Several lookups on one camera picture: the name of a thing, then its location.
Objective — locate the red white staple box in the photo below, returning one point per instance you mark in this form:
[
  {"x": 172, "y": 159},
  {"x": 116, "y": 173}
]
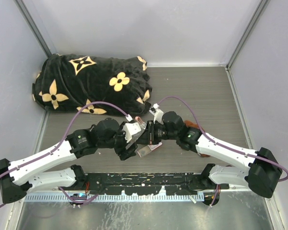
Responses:
[{"x": 148, "y": 149}]

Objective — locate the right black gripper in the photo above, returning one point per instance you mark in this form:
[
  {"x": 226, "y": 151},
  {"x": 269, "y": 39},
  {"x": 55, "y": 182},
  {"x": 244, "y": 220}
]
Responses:
[{"x": 150, "y": 132}]

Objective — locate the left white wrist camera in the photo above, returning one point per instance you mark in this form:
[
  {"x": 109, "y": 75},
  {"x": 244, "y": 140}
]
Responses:
[{"x": 132, "y": 132}]

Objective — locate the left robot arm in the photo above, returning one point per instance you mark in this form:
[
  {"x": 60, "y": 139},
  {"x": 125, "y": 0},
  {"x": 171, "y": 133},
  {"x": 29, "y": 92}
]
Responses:
[{"x": 18, "y": 178}]

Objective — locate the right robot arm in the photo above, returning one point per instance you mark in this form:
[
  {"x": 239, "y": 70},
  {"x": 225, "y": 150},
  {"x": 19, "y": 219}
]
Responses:
[{"x": 256, "y": 169}]

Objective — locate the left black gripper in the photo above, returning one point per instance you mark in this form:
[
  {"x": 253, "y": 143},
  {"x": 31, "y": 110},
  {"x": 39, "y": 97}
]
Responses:
[{"x": 124, "y": 153}]

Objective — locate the brown cloth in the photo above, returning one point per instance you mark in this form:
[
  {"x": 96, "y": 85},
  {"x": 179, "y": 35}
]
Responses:
[{"x": 192, "y": 123}]

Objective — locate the white slotted cable duct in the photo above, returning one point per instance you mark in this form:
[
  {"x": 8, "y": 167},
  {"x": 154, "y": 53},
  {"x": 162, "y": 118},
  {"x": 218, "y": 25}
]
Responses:
[{"x": 162, "y": 197}]

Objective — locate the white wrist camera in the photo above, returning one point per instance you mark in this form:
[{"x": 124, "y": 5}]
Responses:
[
  {"x": 132, "y": 132},
  {"x": 156, "y": 112}
]

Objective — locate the black floral plush blanket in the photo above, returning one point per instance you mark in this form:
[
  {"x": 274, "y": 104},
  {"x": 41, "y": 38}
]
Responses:
[{"x": 69, "y": 83}]

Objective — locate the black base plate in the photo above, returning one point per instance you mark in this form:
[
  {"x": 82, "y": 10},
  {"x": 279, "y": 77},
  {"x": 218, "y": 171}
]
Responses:
[{"x": 142, "y": 184}]

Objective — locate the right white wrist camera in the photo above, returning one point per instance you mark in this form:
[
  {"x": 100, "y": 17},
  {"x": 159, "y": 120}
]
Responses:
[{"x": 156, "y": 112}]

